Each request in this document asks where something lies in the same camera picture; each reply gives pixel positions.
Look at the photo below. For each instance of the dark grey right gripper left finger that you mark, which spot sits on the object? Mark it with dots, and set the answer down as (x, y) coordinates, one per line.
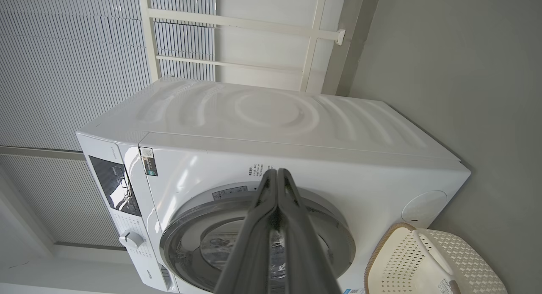
(258, 226)

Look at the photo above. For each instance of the cream perforated laundry basket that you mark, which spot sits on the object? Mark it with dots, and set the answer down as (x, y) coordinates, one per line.
(406, 264)

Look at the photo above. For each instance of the round dark-rimmed glass washer door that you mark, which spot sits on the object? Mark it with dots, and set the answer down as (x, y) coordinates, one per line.
(190, 239)

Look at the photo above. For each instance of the white slatted window blind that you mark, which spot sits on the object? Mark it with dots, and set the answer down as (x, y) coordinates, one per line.
(63, 65)

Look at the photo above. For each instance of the cream metal railing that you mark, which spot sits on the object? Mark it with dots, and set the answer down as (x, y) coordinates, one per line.
(237, 22)

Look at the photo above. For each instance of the QR code sticker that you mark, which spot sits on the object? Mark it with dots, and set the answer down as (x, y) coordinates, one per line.
(148, 161)

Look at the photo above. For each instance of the white ribbed wall panel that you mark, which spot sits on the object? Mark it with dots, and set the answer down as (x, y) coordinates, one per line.
(55, 201)

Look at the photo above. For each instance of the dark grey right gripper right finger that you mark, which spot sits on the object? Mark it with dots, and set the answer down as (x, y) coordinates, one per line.
(300, 234)

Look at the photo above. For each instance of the white round control knob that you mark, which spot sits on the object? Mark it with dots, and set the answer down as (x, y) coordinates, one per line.
(131, 239)

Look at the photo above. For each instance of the round white filter cover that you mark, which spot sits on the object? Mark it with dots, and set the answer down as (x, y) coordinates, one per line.
(423, 209)

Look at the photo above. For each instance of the black control display panel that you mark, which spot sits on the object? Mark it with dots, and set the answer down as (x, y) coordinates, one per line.
(114, 186)

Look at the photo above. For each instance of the white front-load washing machine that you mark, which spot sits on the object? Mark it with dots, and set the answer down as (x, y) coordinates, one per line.
(262, 116)

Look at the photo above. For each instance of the printed text label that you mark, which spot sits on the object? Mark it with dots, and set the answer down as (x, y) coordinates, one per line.
(256, 171)

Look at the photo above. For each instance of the white printed label sticker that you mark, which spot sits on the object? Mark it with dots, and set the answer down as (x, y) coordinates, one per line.
(448, 287)

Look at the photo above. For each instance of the blue energy label sticker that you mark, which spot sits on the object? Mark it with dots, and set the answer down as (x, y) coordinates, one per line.
(353, 291)

